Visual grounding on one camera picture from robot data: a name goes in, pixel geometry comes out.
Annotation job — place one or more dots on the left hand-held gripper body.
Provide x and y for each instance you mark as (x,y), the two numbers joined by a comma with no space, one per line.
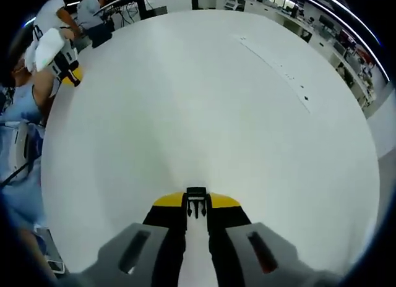
(51,49)

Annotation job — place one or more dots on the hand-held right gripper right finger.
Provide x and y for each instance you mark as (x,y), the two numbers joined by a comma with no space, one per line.
(241,253)

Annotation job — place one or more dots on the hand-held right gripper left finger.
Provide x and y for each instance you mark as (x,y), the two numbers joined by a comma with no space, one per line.
(139,253)

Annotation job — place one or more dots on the black pronged plastic buckle part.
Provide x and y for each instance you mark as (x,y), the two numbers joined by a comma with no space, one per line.
(195,191)

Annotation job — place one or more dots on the person in light blue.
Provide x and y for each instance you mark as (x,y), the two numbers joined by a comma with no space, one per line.
(18,113)

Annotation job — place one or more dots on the white chest device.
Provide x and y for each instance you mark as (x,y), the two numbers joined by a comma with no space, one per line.
(18,144)

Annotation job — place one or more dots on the grey flat object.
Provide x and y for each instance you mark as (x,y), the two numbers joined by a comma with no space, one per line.
(52,253)

